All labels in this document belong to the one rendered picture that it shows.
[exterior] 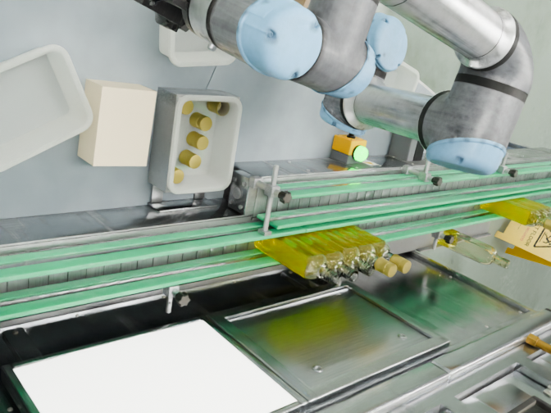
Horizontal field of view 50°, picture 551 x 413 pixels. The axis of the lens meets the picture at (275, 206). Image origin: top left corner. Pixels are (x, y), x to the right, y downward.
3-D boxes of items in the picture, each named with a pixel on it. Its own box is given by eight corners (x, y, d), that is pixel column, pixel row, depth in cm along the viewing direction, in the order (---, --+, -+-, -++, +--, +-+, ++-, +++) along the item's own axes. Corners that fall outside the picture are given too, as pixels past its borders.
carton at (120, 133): (77, 155, 123) (93, 165, 118) (85, 79, 118) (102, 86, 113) (129, 156, 131) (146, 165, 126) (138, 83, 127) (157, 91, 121)
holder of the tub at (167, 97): (145, 203, 138) (162, 215, 133) (157, 87, 130) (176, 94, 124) (206, 197, 150) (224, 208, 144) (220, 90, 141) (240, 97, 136)
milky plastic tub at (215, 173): (147, 183, 136) (167, 195, 130) (158, 86, 129) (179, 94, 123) (210, 179, 148) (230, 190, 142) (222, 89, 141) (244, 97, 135)
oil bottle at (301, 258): (252, 247, 148) (311, 283, 133) (256, 226, 146) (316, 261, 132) (270, 243, 152) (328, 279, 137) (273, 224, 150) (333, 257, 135)
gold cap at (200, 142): (187, 130, 136) (197, 135, 133) (199, 130, 139) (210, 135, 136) (184, 145, 137) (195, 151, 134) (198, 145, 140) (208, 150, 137)
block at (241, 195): (225, 206, 146) (242, 216, 141) (230, 170, 143) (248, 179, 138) (236, 205, 148) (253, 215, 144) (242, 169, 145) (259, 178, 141)
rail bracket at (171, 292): (142, 297, 131) (173, 326, 122) (144, 270, 129) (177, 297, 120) (157, 293, 134) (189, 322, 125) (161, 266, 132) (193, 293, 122)
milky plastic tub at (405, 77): (357, 42, 168) (381, 47, 162) (399, 68, 184) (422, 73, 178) (335, 100, 170) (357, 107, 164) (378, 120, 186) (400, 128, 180)
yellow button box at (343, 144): (328, 156, 175) (346, 164, 169) (333, 132, 172) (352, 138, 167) (343, 156, 179) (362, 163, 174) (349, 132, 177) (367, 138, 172)
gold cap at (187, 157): (179, 149, 137) (189, 154, 134) (192, 149, 139) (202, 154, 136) (177, 164, 138) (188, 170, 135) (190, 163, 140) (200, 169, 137)
